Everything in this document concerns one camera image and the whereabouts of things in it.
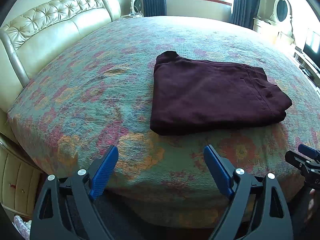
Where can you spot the person's right hand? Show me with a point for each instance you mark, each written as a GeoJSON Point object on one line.
{"type": "Point", "coordinates": [313, 203]}

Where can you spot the dark maroon pants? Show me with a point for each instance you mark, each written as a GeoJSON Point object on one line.
{"type": "Point", "coordinates": [195, 96]}

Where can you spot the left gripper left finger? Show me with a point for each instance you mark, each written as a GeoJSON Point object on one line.
{"type": "Point", "coordinates": [65, 208]}

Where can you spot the dark blue curtain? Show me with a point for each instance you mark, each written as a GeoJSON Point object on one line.
{"type": "Point", "coordinates": [243, 12]}

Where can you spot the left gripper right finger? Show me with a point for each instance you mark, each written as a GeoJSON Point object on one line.
{"type": "Point", "coordinates": [257, 208]}

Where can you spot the cream bedside cabinet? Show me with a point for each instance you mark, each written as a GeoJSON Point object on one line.
{"type": "Point", "coordinates": [19, 179]}

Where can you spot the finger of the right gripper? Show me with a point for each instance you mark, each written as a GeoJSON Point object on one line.
{"type": "Point", "coordinates": [309, 152]}
{"type": "Point", "coordinates": [299, 162]}

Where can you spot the cream tufted headboard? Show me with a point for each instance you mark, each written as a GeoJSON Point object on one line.
{"type": "Point", "coordinates": [33, 39]}

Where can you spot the white shelf unit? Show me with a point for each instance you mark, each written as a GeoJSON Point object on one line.
{"type": "Point", "coordinates": [307, 66]}

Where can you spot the white oval vanity mirror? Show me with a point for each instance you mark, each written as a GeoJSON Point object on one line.
{"type": "Point", "coordinates": [278, 28]}

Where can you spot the floral bedspread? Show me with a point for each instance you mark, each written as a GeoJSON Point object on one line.
{"type": "Point", "coordinates": [98, 93]}

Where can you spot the black wall television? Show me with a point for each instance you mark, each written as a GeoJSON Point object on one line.
{"type": "Point", "coordinates": [311, 47]}

